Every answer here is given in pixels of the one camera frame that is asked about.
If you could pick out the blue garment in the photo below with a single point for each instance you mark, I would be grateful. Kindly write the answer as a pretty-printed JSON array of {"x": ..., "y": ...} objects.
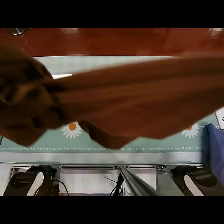
[{"x": 215, "y": 150}]

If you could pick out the silver frame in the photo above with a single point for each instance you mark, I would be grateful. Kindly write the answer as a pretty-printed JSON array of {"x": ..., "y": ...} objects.
[{"x": 140, "y": 186}]

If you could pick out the brown T-shirt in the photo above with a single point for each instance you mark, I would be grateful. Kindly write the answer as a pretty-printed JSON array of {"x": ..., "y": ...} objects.
[{"x": 133, "y": 100}]

